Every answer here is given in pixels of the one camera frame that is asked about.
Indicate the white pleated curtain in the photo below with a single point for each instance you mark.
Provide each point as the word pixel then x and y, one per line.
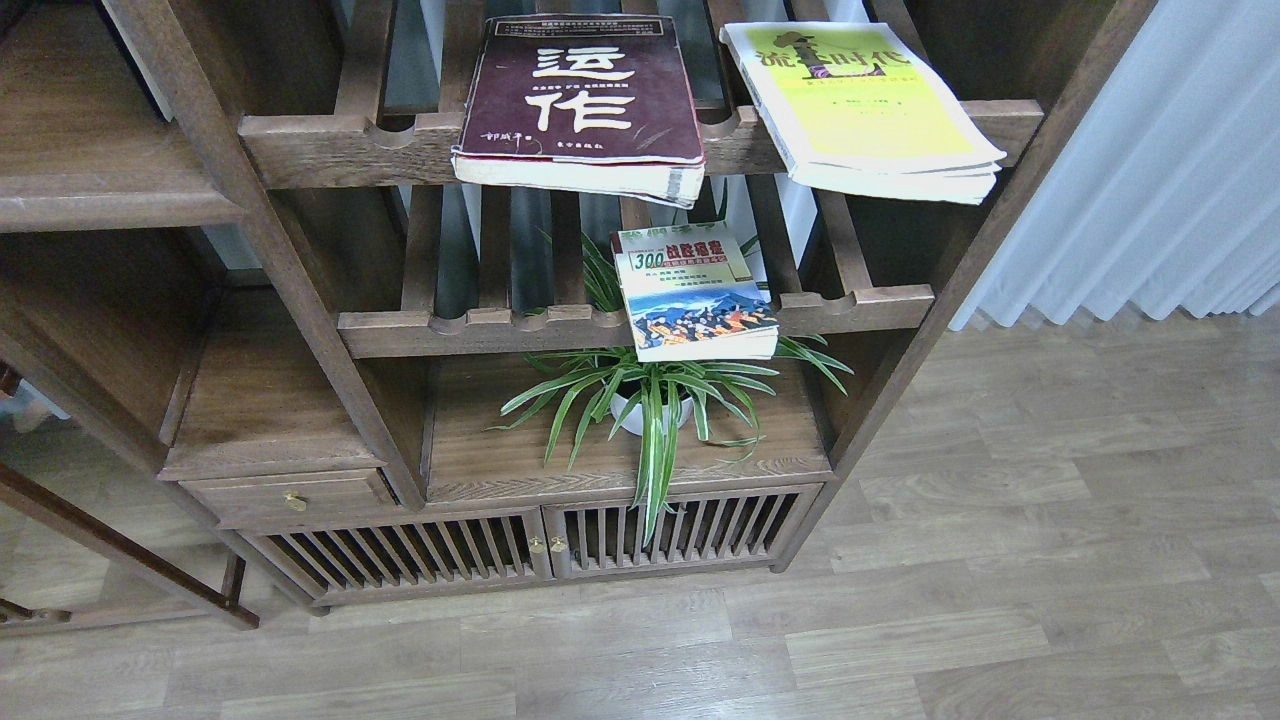
pixel 1167 196

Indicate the white plant pot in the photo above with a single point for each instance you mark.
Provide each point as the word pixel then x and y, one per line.
pixel 628 408

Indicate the yellow cover book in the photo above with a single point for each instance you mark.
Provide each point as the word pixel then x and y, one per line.
pixel 852 109

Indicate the brass drawer knob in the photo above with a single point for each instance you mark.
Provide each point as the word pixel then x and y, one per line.
pixel 295 502

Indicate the maroon book white characters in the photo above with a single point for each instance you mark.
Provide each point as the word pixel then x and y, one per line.
pixel 596 103

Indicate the green spider plant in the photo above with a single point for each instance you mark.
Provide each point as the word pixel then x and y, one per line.
pixel 582 382

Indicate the dark wooden bookshelf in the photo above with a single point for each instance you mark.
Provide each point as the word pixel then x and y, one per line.
pixel 236 263

